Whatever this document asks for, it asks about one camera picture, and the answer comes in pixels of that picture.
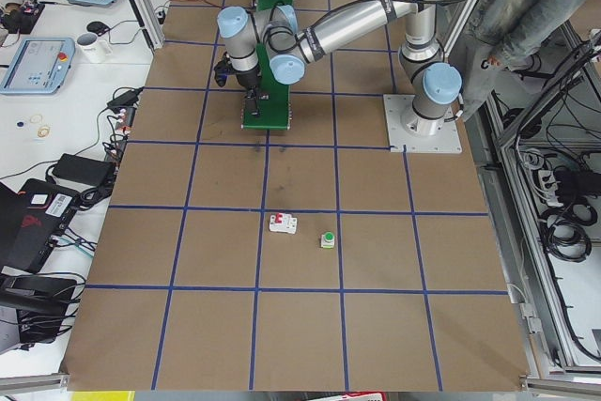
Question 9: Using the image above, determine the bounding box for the white mug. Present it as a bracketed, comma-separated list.
[76, 32, 113, 64]

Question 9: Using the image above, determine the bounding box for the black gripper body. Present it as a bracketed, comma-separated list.
[236, 67, 261, 90]

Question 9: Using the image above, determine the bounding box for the white red circuit breaker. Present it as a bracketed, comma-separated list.
[269, 212, 298, 234]

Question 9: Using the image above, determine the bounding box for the blue teach pendant near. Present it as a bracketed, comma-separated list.
[1, 38, 75, 95]

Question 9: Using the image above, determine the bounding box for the black laptop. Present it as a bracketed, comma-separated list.
[1, 178, 79, 273]

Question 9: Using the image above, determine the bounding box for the green push button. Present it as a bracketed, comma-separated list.
[320, 231, 335, 249]

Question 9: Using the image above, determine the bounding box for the green conveyor belt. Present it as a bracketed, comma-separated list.
[240, 0, 296, 132]

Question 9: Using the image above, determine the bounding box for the person in grey clothes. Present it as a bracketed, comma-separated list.
[452, 0, 586, 120]

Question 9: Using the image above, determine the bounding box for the black power adapter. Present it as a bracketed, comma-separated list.
[52, 153, 116, 186]

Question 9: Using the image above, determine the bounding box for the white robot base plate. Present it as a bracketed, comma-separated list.
[383, 94, 462, 154]

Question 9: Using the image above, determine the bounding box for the black computer mouse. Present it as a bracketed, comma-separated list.
[86, 21, 111, 36]

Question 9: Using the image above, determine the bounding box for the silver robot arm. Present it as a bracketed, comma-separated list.
[214, 0, 462, 137]

